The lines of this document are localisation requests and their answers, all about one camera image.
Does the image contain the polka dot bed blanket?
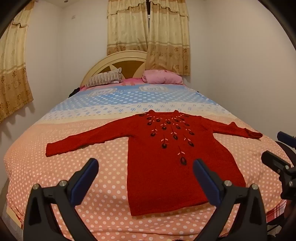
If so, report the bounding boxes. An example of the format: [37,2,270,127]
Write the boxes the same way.
[3,83,294,241]

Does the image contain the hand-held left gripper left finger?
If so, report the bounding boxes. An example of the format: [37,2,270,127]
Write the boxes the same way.
[23,158,100,241]

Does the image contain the striped pillow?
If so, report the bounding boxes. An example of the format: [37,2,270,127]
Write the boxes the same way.
[85,68,123,88]

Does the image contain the beige floral window curtain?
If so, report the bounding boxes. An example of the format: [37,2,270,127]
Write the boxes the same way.
[146,0,191,76]
[106,0,151,56]

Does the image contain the cream wooden headboard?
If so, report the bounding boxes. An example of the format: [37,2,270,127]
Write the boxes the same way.
[80,50,148,87]

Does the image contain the red knitted sweater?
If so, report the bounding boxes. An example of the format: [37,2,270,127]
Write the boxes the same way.
[46,110,263,217]

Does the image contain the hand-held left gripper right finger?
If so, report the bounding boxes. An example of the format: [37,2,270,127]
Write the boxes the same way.
[193,159,269,241]

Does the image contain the pink pillow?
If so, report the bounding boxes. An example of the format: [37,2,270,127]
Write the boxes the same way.
[142,69,184,85]

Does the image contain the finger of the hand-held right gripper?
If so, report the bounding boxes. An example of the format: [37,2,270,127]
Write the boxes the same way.
[277,131,296,149]
[261,151,292,173]

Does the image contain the beige floral wall curtain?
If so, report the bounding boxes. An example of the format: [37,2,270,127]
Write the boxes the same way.
[0,1,35,123]

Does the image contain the red plaid cloth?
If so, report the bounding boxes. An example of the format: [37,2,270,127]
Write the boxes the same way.
[266,202,289,223]

